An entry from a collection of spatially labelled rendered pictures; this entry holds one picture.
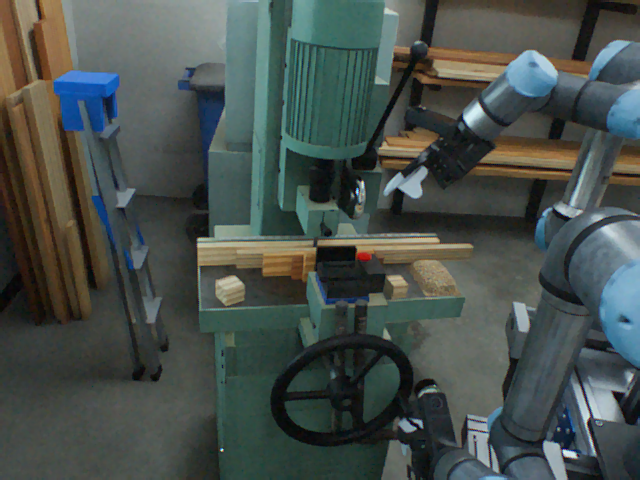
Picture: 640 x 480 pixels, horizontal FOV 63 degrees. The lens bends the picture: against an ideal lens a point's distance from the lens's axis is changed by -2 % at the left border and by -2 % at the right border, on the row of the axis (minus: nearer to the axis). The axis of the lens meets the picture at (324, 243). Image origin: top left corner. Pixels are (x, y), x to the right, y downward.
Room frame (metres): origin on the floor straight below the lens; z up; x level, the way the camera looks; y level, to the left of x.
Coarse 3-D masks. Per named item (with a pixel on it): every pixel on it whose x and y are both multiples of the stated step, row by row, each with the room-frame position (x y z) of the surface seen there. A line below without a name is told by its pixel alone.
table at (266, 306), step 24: (384, 264) 1.14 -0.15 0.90; (264, 288) 0.98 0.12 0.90; (288, 288) 0.99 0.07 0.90; (408, 288) 1.04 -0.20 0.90; (216, 312) 0.88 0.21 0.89; (240, 312) 0.90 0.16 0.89; (264, 312) 0.91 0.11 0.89; (288, 312) 0.92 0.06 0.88; (408, 312) 1.00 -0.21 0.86; (432, 312) 1.01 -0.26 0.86; (456, 312) 1.03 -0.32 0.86; (312, 336) 0.87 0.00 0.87; (384, 336) 0.89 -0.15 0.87
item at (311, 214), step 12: (300, 192) 1.14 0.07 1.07; (300, 204) 1.13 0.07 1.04; (312, 204) 1.08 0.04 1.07; (324, 204) 1.09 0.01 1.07; (300, 216) 1.12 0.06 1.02; (312, 216) 1.05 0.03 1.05; (324, 216) 1.06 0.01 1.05; (336, 216) 1.07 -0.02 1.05; (312, 228) 1.05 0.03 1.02; (336, 228) 1.07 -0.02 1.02
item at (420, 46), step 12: (420, 48) 1.04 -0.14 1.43; (420, 60) 1.05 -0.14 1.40; (408, 72) 1.08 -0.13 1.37; (396, 96) 1.12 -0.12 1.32; (384, 120) 1.17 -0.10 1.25; (372, 144) 1.23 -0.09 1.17; (360, 156) 1.25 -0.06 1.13; (372, 156) 1.26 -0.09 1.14; (360, 168) 1.25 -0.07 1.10; (372, 168) 1.26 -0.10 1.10
